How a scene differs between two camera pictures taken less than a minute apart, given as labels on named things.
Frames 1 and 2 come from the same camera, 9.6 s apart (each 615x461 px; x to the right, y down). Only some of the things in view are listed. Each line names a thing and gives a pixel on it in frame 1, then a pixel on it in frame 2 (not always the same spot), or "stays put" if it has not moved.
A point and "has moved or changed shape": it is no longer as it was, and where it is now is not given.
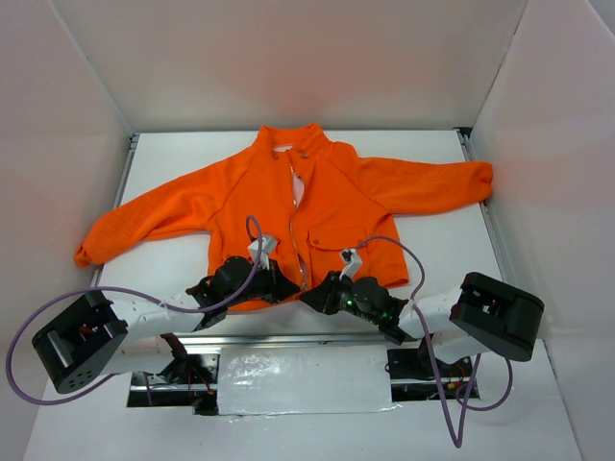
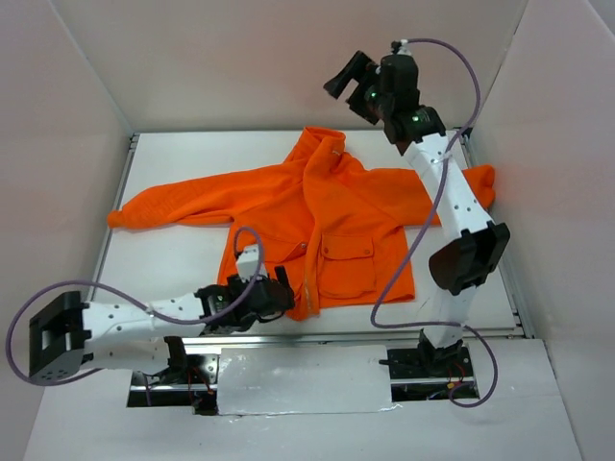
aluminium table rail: [274, 340] stays put
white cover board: [303, 379] stays put
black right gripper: [328, 293] → [358, 91]
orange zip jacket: [286, 197] has moved or changed shape
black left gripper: [271, 281] → [277, 295]
